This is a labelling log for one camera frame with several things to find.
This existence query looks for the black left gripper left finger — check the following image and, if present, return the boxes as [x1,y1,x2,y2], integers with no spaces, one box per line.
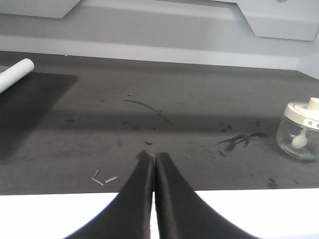
[67,151,154,239]

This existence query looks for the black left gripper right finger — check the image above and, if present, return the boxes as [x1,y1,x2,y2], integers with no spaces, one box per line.
[155,152,254,239]

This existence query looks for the glass jar with white lid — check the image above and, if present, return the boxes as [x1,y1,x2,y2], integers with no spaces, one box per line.
[276,97,319,161]

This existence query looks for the small metal staples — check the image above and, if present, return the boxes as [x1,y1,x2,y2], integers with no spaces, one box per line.
[90,169,119,186]

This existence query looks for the white paper roll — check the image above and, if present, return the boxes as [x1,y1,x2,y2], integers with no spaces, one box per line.
[0,58,34,93]

